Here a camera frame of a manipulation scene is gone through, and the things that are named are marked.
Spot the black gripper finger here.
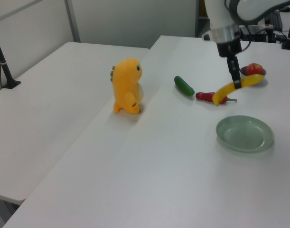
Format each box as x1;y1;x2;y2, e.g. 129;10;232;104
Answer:
226;57;238;89
232;56;242;88

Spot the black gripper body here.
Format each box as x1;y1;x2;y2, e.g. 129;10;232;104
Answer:
210;23;243;59

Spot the green plastic plate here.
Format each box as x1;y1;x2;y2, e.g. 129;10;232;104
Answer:
215;115;275;153

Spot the red toy apple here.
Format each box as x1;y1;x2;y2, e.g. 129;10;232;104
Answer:
245;63;264;77

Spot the red toy chili pepper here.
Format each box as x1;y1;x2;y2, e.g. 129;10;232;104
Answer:
195;92;238;105

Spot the black keyboard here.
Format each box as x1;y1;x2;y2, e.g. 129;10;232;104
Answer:
264;9;283;31

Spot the black camera stand with cable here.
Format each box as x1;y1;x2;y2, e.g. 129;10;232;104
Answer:
0;25;21;89

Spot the orange plush dinosaur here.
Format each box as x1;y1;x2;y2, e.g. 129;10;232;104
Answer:
110;58;145;114

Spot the green toy cucumber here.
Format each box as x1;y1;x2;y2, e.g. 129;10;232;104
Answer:
174;76;195;96

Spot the small grey bowl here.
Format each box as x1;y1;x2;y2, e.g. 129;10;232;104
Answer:
239;66;267;83

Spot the yellow toy banana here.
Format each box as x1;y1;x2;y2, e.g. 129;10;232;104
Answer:
212;74;265;106

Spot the black electronics box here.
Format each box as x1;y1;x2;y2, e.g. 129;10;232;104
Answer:
239;24;269;42

